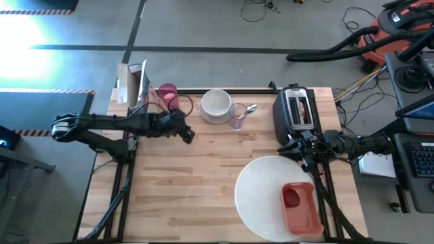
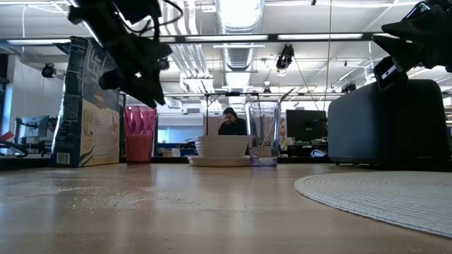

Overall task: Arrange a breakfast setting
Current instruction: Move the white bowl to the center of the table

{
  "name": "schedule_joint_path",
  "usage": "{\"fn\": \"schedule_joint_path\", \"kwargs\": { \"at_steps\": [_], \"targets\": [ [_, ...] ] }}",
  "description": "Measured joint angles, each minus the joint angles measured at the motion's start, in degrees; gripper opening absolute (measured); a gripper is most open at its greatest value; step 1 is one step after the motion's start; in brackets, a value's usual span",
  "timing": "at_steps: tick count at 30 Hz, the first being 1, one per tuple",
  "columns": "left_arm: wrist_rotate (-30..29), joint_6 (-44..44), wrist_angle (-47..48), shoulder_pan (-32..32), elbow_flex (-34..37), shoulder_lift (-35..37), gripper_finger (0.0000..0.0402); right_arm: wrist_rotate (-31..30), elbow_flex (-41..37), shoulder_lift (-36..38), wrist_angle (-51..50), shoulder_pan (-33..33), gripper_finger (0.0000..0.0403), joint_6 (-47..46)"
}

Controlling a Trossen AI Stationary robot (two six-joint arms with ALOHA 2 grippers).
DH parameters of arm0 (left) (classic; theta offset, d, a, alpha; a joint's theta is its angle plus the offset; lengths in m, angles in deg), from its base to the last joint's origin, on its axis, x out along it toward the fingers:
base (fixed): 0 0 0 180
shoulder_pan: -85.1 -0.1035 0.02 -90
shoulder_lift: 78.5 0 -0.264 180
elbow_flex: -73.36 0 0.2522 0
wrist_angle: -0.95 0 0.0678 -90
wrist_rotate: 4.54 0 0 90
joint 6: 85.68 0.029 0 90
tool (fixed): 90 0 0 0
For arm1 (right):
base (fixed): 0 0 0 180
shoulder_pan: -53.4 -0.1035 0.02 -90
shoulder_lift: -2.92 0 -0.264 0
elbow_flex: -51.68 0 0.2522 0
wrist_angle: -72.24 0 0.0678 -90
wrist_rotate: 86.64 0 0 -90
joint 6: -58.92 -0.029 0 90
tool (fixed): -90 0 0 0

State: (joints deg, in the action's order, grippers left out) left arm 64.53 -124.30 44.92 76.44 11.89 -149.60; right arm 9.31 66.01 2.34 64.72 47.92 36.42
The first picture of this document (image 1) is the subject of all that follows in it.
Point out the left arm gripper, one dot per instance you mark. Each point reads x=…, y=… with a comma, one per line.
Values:
x=174, y=123

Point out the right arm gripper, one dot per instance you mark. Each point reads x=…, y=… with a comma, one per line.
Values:
x=306, y=149

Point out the pink plastic tumbler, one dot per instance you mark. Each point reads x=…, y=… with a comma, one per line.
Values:
x=167, y=93

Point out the beige round plate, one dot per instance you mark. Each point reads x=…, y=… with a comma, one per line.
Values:
x=213, y=120

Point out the toast slice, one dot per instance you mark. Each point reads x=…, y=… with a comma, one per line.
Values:
x=303, y=113

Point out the red apple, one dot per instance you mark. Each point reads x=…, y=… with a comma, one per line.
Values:
x=291, y=198

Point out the white ceramic bowl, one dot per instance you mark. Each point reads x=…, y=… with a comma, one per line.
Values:
x=216, y=101

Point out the dark blue cereal box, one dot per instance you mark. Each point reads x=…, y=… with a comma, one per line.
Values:
x=144, y=84

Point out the white round woven placemat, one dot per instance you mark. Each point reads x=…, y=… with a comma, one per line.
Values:
x=257, y=196

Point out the metal spoon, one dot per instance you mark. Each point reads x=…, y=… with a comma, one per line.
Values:
x=251, y=108

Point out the clear drinking glass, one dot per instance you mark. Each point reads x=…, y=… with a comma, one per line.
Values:
x=237, y=117

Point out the orange plastic tray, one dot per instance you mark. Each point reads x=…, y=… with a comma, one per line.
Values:
x=305, y=217

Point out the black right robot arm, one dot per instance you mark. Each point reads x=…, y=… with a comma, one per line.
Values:
x=366, y=144

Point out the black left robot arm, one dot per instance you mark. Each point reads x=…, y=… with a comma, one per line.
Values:
x=101, y=123

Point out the black toaster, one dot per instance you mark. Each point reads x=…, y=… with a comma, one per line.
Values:
x=283, y=115

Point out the white paper sheet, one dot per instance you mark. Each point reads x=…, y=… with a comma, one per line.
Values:
x=376, y=166

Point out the black slanted stand pole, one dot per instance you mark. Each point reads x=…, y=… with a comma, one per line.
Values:
x=396, y=125

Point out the small black floor object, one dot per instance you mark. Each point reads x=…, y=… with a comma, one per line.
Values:
x=395, y=206

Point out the dark grey desk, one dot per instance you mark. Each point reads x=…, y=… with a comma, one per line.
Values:
x=403, y=189

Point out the orange shop vacuum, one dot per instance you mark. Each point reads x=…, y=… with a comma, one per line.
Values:
x=374, y=57

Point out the black hazard-striped floor mat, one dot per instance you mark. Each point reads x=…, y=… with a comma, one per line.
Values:
x=44, y=112
x=51, y=4

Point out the black keyboard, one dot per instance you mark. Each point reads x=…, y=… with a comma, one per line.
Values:
x=422, y=159

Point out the black laptop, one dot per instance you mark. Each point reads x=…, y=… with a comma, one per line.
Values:
x=420, y=110

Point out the grey metal stand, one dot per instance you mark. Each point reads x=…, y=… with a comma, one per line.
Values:
x=20, y=162

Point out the black vacuum wand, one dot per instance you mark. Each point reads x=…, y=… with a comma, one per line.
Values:
x=415, y=47

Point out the black device with blue light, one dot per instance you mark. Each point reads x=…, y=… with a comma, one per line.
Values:
x=10, y=137

